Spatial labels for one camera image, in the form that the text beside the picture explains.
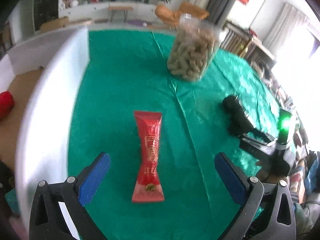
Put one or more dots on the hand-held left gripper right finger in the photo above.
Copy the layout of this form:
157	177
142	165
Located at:
231	180

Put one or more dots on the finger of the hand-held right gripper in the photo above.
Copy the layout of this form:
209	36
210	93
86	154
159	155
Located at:
253	147
261	134

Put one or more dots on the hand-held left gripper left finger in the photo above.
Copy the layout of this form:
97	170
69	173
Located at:
93	177

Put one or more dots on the red snack packet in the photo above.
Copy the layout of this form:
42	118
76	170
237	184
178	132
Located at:
148	155

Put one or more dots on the white walled cardboard box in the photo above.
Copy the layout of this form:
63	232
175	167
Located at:
47	105

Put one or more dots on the red yarn skein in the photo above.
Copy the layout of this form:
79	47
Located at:
5	105

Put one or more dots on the wooden railed crib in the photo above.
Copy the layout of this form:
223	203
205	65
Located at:
247	43

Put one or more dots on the green satin tablecloth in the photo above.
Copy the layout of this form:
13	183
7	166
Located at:
120	80

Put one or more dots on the clear jar of peanut snacks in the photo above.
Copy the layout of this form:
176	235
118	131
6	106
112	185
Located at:
192	52

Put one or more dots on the white sheer curtain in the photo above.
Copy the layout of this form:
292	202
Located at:
285	27

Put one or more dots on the grey curtain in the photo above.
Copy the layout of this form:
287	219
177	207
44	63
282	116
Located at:
217	0

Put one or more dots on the orange lounge chair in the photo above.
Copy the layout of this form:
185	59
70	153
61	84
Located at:
185	11

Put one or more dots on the purple floor mat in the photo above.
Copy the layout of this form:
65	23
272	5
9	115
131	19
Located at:
137	22

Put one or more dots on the white television cabinet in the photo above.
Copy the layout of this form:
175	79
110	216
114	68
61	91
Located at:
100	8

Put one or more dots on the wooden bench with metal legs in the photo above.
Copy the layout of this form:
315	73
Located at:
120	8

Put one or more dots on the tall black cabinet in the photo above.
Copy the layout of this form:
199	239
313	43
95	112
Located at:
46	2

